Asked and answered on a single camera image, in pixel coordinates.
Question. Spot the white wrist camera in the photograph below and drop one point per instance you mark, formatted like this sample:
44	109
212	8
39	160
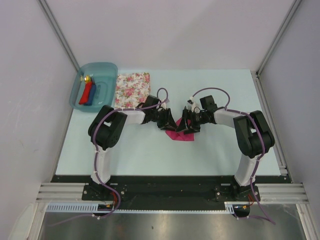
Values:
164	103
193	104

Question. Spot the red marker pen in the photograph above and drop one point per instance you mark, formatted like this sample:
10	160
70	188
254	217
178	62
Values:
86	92

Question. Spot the floral cloth mat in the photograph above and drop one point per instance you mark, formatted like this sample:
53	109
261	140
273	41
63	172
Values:
131	89

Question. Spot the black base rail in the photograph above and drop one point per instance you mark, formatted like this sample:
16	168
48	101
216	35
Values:
170	193

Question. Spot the blue marker pen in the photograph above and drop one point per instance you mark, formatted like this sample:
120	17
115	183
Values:
91	95

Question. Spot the magenta paper napkin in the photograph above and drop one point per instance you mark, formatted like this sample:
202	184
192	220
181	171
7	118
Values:
180	136

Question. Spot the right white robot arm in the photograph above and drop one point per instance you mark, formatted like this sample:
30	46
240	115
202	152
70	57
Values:
253	134

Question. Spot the teal plastic bin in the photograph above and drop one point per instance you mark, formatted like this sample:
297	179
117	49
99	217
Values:
104	76

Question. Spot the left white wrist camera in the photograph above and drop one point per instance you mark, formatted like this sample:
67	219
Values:
164	103

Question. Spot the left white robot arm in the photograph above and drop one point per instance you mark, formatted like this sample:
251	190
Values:
105	132

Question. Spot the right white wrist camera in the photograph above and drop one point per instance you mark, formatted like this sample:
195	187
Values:
193	104

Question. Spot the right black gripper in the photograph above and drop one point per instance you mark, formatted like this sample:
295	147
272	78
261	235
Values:
192	127

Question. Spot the aluminium frame rail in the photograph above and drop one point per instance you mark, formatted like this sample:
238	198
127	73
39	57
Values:
60	193

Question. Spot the gold foil candy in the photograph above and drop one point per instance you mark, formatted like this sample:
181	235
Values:
86	78

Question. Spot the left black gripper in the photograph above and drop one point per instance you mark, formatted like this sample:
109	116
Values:
167	119

